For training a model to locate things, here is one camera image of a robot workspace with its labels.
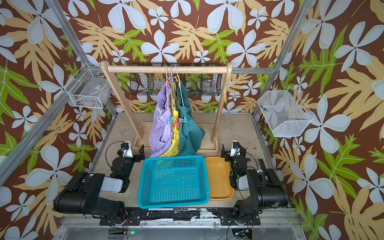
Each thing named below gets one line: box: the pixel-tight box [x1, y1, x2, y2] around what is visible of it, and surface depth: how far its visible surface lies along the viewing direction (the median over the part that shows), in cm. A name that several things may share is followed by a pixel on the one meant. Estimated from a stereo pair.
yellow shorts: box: [159, 82, 181, 158], surface depth 67 cm
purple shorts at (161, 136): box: [148, 83, 174, 158], surface depth 73 cm
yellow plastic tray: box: [205, 157, 235, 200], surface depth 88 cm
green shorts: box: [176, 82, 206, 156], surface depth 64 cm
